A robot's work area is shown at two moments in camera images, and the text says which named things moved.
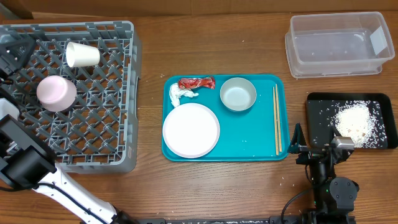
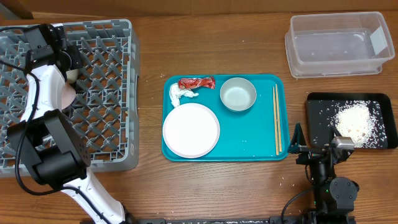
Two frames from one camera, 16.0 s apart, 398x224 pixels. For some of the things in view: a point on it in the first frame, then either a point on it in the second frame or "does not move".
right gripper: (298, 145) does not move
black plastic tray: (369, 117) does not move
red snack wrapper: (190, 83) does not move
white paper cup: (79, 55) -> (72, 75)
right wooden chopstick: (278, 119) does not move
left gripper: (11, 54) -> (72, 54)
